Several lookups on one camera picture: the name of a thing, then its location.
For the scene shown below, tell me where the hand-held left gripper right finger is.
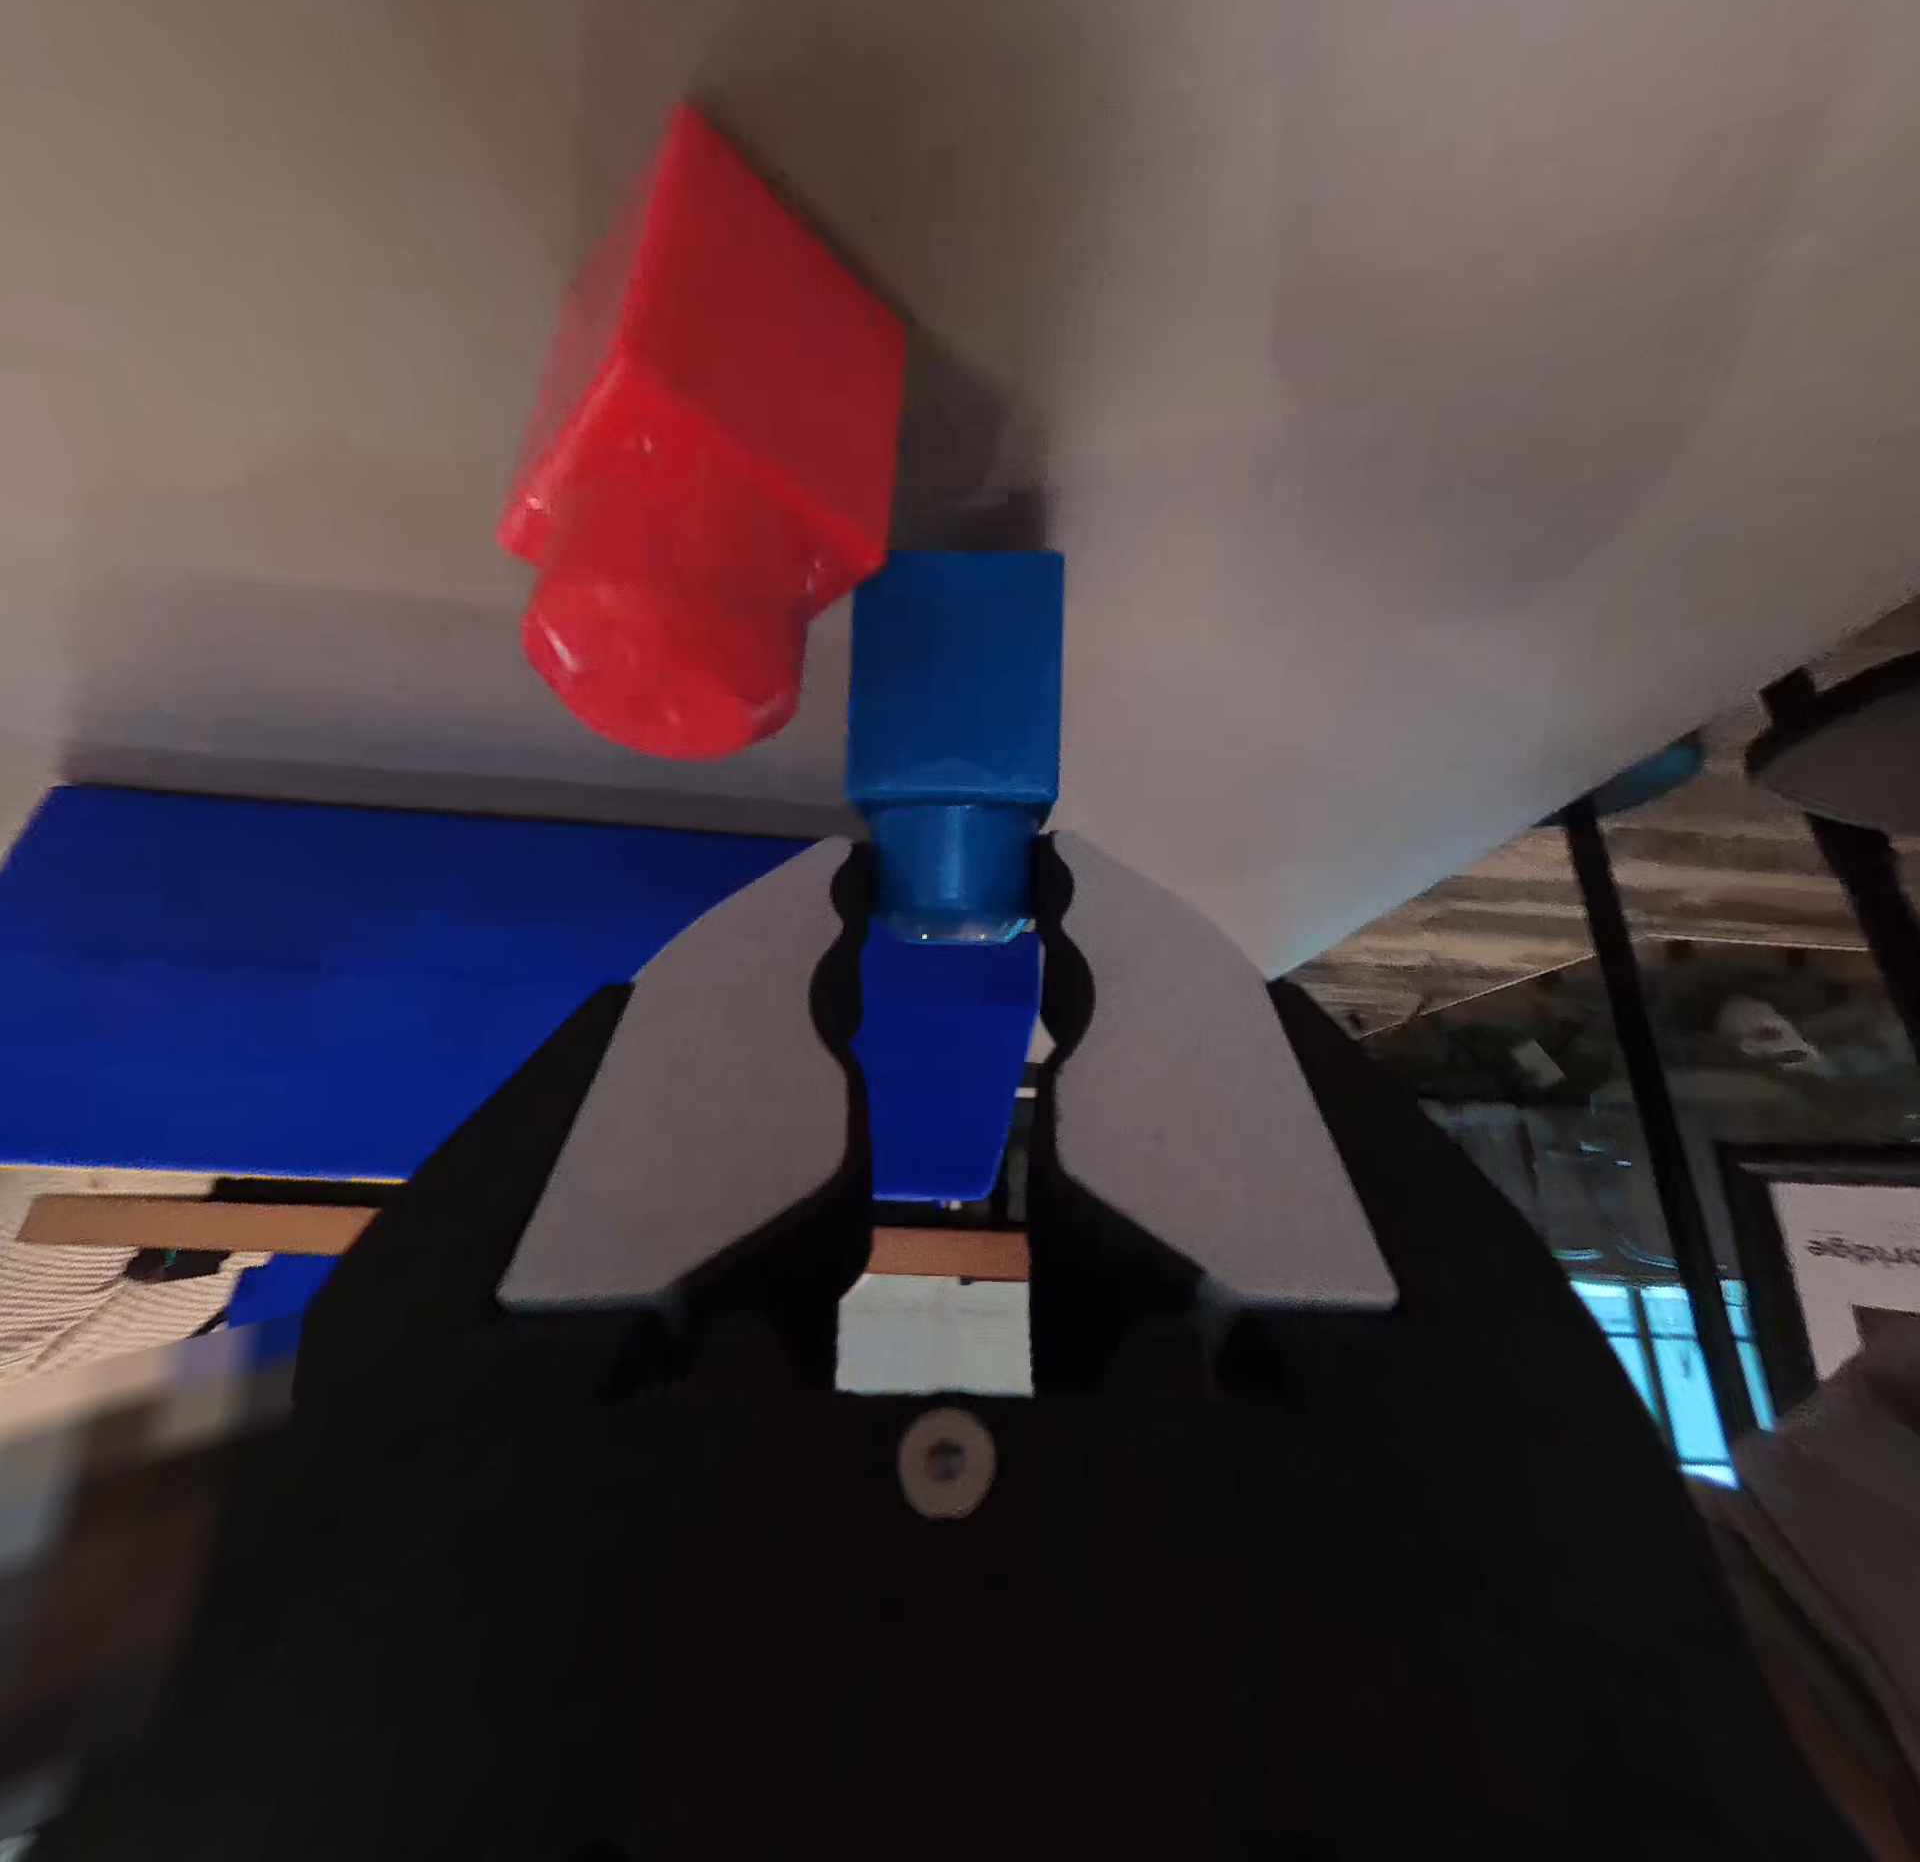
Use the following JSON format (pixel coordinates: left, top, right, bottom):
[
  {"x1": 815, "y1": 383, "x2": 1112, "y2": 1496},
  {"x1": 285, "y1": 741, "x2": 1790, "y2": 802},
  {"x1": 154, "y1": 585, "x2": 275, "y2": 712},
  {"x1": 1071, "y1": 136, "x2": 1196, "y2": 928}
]
[{"x1": 1027, "y1": 828, "x2": 1402, "y2": 1319}]

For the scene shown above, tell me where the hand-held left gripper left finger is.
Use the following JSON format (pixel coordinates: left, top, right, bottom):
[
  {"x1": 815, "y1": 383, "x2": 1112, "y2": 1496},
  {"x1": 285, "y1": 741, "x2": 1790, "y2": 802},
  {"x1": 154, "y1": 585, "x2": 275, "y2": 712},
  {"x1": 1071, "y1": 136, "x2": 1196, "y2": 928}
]
[{"x1": 500, "y1": 835, "x2": 878, "y2": 1319}]

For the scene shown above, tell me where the blue plastic bin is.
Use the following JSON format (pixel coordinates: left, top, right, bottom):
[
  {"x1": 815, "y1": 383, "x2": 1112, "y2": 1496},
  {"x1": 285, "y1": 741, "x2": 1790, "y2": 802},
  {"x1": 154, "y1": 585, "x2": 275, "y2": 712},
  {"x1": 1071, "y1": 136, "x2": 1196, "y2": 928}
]
[
  {"x1": 226, "y1": 1256, "x2": 336, "y2": 1330},
  {"x1": 0, "y1": 784, "x2": 1043, "y2": 1204}
]

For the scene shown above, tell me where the blue toy block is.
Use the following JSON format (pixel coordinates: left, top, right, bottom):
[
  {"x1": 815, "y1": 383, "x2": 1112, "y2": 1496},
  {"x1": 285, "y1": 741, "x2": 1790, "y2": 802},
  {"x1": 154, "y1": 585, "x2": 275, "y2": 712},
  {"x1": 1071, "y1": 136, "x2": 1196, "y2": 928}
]
[{"x1": 849, "y1": 553, "x2": 1068, "y2": 942}]

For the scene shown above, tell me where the red toy block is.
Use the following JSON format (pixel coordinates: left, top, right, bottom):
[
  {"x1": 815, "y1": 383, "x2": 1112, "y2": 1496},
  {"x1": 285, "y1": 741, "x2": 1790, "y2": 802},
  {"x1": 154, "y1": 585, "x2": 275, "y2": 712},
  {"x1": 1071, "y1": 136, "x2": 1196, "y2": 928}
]
[{"x1": 497, "y1": 106, "x2": 913, "y2": 761}]

